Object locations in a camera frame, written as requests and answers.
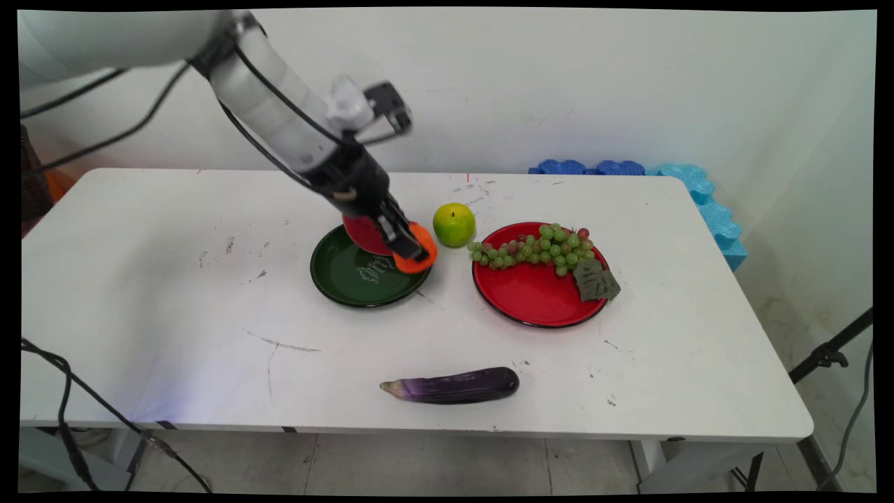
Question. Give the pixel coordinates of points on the green apple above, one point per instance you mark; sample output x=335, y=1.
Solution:
x=454, y=224

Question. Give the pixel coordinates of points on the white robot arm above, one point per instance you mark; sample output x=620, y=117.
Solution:
x=265, y=105

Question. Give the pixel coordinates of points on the black tripod stand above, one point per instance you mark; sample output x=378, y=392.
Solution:
x=827, y=356

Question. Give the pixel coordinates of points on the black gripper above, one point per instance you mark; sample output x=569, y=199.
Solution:
x=353, y=178

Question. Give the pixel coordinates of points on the purple eggplant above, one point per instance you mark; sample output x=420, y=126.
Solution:
x=454, y=385

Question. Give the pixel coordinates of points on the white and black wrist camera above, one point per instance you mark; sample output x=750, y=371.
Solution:
x=367, y=105

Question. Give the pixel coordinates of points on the dark green plate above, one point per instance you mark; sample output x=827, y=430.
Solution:
x=356, y=279

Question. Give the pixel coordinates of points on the red plate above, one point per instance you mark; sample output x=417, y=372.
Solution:
x=531, y=297

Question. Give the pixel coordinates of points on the light blue foam mat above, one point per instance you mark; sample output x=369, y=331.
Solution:
x=712, y=209

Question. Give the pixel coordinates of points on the orange round fruit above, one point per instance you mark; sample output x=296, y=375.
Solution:
x=419, y=258

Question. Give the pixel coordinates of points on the green grape bunch with leaf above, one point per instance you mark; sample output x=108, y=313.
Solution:
x=552, y=251

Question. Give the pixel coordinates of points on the dark blue foam mat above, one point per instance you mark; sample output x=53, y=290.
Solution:
x=620, y=168
x=561, y=167

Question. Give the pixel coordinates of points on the white table leg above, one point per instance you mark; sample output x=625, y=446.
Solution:
x=129, y=457
x=653, y=464

